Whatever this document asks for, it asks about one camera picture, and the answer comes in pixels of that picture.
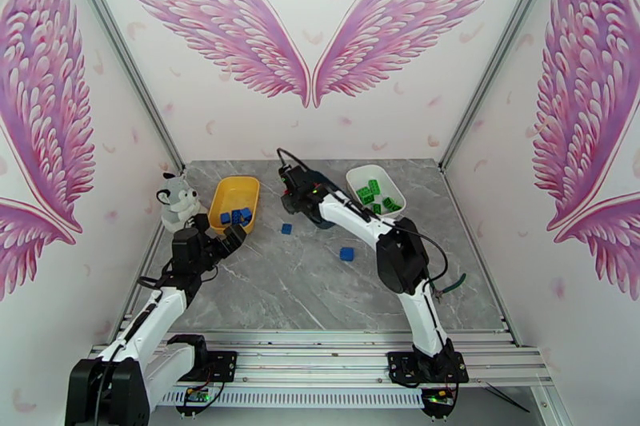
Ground dark blue plastic container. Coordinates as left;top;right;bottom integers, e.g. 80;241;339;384
282;169;351;231

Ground aluminium frame post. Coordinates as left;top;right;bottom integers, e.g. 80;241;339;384
438;0;576;173
57;0;186;178

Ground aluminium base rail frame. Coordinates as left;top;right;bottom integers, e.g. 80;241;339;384
77;329;556;388

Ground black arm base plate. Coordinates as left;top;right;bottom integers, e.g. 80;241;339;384
387;350;470;384
158;350;238;383

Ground white plastic container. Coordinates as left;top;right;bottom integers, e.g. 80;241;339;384
346;165;407;221

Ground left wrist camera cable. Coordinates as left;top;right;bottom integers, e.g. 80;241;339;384
136;259;176;291

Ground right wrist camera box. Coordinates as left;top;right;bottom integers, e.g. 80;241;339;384
279;165;309;187

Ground yellow plastic container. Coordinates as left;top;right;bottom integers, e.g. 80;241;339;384
207;176;262;236

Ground white slotted cable tray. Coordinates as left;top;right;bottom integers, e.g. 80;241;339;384
162;387;426;409

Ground grey white plush toy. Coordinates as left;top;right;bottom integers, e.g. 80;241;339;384
155;172;209;236

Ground thin black stick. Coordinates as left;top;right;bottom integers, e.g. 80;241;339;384
483;381;532;414

